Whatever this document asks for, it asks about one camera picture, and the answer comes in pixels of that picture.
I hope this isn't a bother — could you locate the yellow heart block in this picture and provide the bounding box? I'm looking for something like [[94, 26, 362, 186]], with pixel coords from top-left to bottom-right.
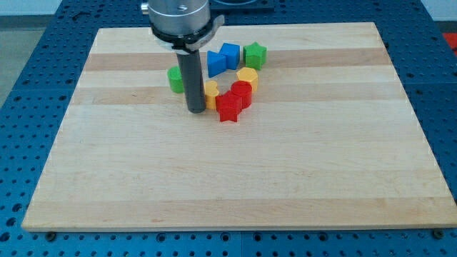
[[204, 80, 220, 110]]

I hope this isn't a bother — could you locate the blue cube block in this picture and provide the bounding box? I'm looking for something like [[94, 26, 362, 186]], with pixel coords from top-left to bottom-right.
[[219, 43, 241, 70]]

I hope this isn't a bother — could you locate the red cylinder block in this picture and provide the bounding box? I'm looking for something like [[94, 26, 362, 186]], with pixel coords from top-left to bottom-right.
[[231, 81, 252, 109]]

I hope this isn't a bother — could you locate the green circle block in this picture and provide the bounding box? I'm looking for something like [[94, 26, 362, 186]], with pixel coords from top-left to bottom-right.
[[167, 66, 184, 94]]

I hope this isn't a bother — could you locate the green star block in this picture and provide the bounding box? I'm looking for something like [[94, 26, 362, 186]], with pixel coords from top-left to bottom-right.
[[243, 41, 267, 70]]

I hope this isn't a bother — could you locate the yellow hexagon block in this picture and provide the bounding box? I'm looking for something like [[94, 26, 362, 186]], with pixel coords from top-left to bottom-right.
[[236, 67, 258, 93]]

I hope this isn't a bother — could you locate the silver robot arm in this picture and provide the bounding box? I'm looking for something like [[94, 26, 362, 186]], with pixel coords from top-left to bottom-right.
[[140, 0, 225, 114]]

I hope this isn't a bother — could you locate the blue triangle block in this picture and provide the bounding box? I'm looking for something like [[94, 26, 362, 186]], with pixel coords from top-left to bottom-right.
[[207, 51, 227, 78]]

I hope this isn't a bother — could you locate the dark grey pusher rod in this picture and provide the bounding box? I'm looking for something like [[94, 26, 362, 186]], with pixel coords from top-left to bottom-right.
[[177, 51, 206, 114]]

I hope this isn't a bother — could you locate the red star block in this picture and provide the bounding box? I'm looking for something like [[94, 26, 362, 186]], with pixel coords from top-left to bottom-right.
[[216, 91, 242, 122]]

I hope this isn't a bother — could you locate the wooden board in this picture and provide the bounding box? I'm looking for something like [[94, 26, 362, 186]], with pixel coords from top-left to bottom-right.
[[22, 22, 456, 232]]

